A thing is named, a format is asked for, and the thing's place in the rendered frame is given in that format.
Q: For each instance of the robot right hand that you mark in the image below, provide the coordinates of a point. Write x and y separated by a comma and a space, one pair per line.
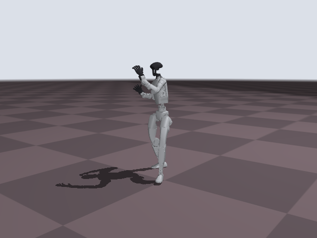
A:
138, 89

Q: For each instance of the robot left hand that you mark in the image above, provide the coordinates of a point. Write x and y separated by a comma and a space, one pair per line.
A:
138, 70

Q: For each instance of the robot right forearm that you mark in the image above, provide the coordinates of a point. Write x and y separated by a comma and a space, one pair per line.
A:
145, 95

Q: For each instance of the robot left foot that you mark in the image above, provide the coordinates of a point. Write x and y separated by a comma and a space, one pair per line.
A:
159, 179

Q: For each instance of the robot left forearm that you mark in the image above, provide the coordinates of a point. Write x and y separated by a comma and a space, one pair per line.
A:
147, 84

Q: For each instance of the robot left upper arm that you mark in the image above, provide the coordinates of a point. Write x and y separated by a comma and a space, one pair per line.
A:
159, 85

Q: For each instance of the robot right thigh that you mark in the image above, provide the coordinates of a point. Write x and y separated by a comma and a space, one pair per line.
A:
152, 129

